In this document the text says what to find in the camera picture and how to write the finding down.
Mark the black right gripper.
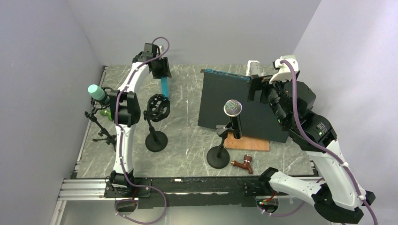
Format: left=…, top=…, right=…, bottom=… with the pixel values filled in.
left=247, top=74, right=298, bottom=127

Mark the brown wooden board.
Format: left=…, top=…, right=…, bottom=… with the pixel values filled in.
left=224, top=133, right=270, bottom=151

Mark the green pipe fitting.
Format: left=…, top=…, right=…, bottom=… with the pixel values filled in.
left=99, top=109, right=113, bottom=121

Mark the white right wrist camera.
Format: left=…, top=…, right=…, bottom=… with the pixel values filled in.
left=269, top=55, right=299, bottom=84

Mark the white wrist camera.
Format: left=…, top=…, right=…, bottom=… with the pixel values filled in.
left=269, top=55, right=299, bottom=84
left=142, top=43, right=161, bottom=59

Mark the dark grey network switch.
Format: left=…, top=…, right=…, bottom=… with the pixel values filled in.
left=198, top=68, right=288, bottom=143

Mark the black clip desk stand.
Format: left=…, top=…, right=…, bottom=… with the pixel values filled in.
left=207, top=122, right=234, bottom=169

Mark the white metal bracket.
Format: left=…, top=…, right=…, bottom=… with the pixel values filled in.
left=245, top=60, right=261, bottom=76

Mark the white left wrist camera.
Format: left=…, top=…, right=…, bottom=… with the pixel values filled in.
left=142, top=43, right=161, bottom=59

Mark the black tripod shock mount stand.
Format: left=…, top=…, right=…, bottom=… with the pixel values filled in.
left=84, top=87, right=116, bottom=151

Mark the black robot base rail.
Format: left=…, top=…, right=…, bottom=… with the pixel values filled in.
left=103, top=176, right=275, bottom=209

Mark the mint green microphone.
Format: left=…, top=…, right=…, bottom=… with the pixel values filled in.
left=87, top=84, right=109, bottom=105

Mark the brown tap fitting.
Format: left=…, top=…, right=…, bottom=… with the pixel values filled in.
left=230, top=154, right=253, bottom=174

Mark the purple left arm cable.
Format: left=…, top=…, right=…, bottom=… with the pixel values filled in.
left=114, top=37, right=170, bottom=225

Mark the silver head black microphone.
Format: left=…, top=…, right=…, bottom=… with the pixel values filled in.
left=223, top=99, right=242, bottom=139

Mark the blue microphone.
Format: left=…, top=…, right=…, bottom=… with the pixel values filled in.
left=161, top=77, right=169, bottom=97

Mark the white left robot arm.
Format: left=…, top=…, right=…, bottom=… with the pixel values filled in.
left=109, top=53, right=169, bottom=197

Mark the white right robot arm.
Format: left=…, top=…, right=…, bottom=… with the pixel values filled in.
left=248, top=75, right=375, bottom=224

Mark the black shock mount desk stand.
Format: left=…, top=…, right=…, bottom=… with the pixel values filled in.
left=143, top=94, right=170, bottom=152

